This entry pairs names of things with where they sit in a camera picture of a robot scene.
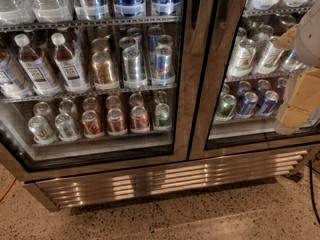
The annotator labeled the green soda can left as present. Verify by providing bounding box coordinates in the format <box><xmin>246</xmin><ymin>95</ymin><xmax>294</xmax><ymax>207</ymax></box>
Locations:
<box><xmin>153</xmin><ymin>103</ymin><xmax>172</xmax><ymax>130</ymax></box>

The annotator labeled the gold drink can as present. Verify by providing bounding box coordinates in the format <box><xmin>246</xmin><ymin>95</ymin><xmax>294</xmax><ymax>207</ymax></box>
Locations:
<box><xmin>92</xmin><ymin>52</ymin><xmax>120</xmax><ymax>90</ymax></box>

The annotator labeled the black floor cable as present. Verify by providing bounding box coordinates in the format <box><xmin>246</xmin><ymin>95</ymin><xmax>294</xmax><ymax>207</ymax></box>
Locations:
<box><xmin>308</xmin><ymin>159</ymin><xmax>320</xmax><ymax>226</ymax></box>

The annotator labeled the tea bottle white cap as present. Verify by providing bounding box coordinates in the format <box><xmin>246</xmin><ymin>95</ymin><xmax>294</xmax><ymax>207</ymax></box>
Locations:
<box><xmin>14</xmin><ymin>34</ymin><xmax>61</xmax><ymax>96</ymax></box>
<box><xmin>51</xmin><ymin>33</ymin><xmax>89</xmax><ymax>93</ymax></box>

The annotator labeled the glass fridge door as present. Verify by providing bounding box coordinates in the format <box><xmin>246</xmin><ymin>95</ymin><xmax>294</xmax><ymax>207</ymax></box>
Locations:
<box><xmin>0</xmin><ymin>0</ymin><xmax>221</xmax><ymax>182</ymax></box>
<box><xmin>190</xmin><ymin>0</ymin><xmax>319</xmax><ymax>160</ymax></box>

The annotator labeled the blue silver energy can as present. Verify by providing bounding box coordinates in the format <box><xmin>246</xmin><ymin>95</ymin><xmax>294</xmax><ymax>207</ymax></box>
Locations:
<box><xmin>152</xmin><ymin>45</ymin><xmax>175</xmax><ymax>86</ymax></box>

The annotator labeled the silver soda can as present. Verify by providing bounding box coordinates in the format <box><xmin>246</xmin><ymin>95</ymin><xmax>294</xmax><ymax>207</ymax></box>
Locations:
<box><xmin>55</xmin><ymin>113</ymin><xmax>80</xmax><ymax>141</ymax></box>

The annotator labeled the silver drink can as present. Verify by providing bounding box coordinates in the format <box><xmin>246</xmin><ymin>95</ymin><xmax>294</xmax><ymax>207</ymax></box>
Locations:
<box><xmin>122</xmin><ymin>47</ymin><xmax>147</xmax><ymax>88</ymax></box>

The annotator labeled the white green soda can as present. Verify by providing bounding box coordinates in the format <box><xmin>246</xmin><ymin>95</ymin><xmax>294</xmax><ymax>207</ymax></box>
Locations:
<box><xmin>28</xmin><ymin>115</ymin><xmax>56</xmax><ymax>145</ymax></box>

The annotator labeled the green can right compartment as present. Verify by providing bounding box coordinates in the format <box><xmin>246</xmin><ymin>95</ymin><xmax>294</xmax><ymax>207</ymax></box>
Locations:
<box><xmin>215</xmin><ymin>94</ymin><xmax>237</xmax><ymax>121</ymax></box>

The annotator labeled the blue can right compartment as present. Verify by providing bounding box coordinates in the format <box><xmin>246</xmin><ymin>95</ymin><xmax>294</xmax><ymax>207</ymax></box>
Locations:
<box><xmin>237</xmin><ymin>92</ymin><xmax>258</xmax><ymax>117</ymax></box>

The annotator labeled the steel fridge vent grille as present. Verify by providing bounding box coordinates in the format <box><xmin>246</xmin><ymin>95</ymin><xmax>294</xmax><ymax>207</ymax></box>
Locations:
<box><xmin>23</xmin><ymin>149</ymin><xmax>308</xmax><ymax>211</ymax></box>

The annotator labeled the red soda can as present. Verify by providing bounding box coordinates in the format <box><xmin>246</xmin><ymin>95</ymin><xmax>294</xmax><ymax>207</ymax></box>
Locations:
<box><xmin>130</xmin><ymin>106</ymin><xmax>150</xmax><ymax>133</ymax></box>
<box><xmin>107</xmin><ymin>108</ymin><xmax>127</xmax><ymax>136</ymax></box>
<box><xmin>81</xmin><ymin>110</ymin><xmax>104</xmax><ymax>138</ymax></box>

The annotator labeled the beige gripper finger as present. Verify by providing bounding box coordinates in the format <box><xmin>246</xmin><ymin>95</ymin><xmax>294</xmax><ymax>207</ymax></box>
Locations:
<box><xmin>274</xmin><ymin>67</ymin><xmax>320</xmax><ymax>135</ymax></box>
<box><xmin>275</xmin><ymin>25</ymin><xmax>298</xmax><ymax>50</ymax></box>

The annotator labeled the clear water bottle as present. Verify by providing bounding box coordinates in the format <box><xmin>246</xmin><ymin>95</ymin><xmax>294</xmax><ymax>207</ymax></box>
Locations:
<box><xmin>32</xmin><ymin>0</ymin><xmax>73</xmax><ymax>23</ymax></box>

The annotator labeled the orange floor cable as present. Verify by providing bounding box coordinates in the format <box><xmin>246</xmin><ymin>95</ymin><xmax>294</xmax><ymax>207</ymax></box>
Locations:
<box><xmin>0</xmin><ymin>177</ymin><xmax>18</xmax><ymax>203</ymax></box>

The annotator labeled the white tall can right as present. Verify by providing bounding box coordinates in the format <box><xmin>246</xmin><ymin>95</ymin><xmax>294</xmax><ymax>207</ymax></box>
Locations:
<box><xmin>227</xmin><ymin>39</ymin><xmax>256</xmax><ymax>78</ymax></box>

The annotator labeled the blue pepsi can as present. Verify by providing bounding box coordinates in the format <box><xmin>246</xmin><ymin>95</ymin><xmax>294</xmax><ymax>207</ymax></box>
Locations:
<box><xmin>114</xmin><ymin>0</ymin><xmax>145</xmax><ymax>17</ymax></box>

